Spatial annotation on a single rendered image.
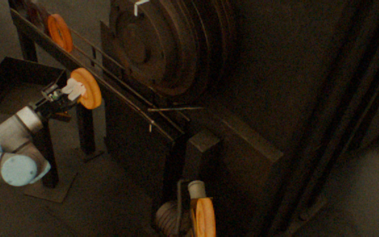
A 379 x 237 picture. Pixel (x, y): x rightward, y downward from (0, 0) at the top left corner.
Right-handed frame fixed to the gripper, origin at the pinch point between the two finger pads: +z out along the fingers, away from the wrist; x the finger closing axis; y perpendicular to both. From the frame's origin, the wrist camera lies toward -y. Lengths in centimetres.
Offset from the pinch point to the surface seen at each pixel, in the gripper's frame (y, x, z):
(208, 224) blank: -7, -67, -3
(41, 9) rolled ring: -16, 67, 15
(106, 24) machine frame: -4.8, 23.8, 25.4
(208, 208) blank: -6, -63, 1
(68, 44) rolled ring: -21, 44, 12
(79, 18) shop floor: -106, 148, 57
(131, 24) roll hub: 29.2, -16.9, 16.8
